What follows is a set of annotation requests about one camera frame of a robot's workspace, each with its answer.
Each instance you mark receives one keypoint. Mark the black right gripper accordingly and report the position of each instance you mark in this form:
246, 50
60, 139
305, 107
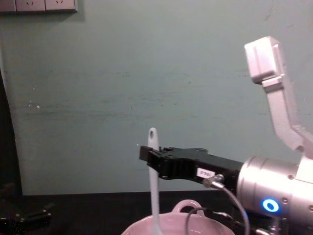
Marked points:
210, 164

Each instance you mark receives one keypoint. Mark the black table cloth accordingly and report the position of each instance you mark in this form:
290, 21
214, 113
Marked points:
97, 213

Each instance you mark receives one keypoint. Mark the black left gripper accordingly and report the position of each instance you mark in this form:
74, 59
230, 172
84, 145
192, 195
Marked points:
27, 221

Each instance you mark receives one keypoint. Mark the black upright panel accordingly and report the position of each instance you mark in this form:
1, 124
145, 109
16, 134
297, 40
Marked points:
6, 147

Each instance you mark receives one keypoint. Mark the silver and grey right robot arm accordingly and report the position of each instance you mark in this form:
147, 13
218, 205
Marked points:
264, 181

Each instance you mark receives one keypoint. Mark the grey wall socket panel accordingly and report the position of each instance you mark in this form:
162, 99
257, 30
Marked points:
36, 5

